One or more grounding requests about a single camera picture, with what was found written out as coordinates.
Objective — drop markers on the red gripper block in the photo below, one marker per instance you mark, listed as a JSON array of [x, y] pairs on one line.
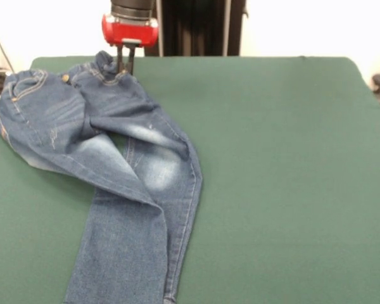
[[130, 33]]

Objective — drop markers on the blue denim jeans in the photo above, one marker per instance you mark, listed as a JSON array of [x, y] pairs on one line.
[[120, 221]]

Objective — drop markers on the dark green table cloth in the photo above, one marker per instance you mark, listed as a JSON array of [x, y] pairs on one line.
[[288, 158]]

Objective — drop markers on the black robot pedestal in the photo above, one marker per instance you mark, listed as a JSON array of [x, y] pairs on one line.
[[202, 28]]

